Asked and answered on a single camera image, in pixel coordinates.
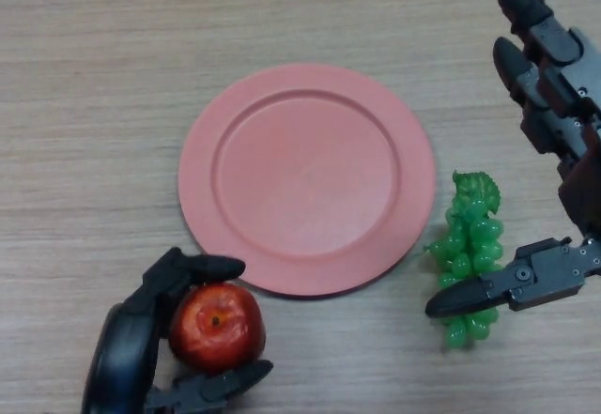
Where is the red apple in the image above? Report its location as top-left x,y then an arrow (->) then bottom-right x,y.
168,282 -> 268,377

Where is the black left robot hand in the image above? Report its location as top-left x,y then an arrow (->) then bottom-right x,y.
80,247 -> 274,414

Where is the pink round plate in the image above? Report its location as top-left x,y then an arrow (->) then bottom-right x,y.
177,62 -> 437,299

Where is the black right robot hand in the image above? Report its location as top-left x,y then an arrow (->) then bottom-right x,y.
424,0 -> 601,324

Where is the green grape bunch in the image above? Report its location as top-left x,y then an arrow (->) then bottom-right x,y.
424,170 -> 506,352

